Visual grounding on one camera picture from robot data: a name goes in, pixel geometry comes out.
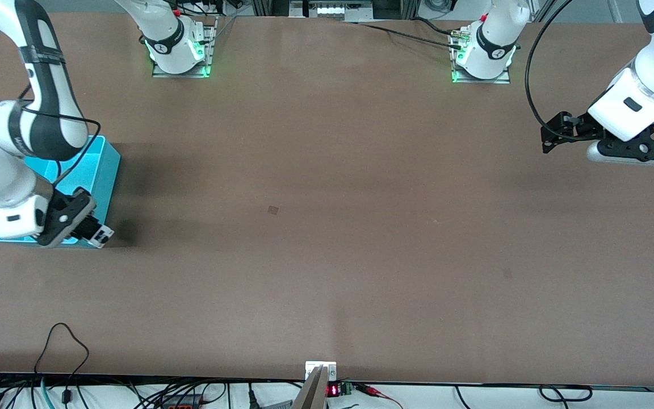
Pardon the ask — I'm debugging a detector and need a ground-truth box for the white device with lights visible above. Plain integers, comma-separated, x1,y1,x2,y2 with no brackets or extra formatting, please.
290,0,374,21

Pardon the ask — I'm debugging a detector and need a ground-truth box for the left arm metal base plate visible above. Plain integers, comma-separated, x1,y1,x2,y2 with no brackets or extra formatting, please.
451,28,512,85

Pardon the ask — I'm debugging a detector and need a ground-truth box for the white mounting plate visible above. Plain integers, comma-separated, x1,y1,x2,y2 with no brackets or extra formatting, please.
305,361,337,381

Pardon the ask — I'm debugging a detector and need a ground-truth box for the red clip lead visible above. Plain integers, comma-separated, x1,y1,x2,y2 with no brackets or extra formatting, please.
355,383,404,409

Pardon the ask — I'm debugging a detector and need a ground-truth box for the long black table cable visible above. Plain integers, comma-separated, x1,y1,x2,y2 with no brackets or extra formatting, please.
355,22,464,49

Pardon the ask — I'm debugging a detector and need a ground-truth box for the cyan plastic bin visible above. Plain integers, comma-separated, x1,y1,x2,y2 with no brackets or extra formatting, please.
0,135,121,249

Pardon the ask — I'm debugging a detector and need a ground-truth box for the thin black looped cable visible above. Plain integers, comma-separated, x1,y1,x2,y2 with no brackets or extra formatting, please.
33,323,90,404

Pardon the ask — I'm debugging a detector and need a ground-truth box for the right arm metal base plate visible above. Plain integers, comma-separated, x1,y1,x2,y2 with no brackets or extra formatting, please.
152,16,215,78

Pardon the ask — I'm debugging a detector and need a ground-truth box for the short black table cable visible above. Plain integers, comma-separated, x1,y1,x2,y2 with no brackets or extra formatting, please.
411,17,461,37

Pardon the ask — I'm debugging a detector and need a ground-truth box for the white toy jeep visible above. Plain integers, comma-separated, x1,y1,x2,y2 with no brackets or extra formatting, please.
90,225,115,249

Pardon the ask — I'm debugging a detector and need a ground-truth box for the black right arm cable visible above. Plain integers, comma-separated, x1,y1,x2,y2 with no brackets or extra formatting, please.
18,85,102,186

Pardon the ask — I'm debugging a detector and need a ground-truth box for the black coiled cable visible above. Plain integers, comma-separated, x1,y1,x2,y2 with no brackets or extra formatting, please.
538,385,593,403

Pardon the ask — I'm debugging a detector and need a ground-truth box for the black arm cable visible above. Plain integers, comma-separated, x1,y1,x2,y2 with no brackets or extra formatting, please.
525,0,576,144
18,85,102,186

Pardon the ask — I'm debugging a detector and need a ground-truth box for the grey metal bar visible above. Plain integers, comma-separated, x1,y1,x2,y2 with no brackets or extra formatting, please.
292,366,329,409

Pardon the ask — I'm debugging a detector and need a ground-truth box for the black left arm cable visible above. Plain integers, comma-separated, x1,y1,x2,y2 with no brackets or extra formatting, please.
525,0,576,144

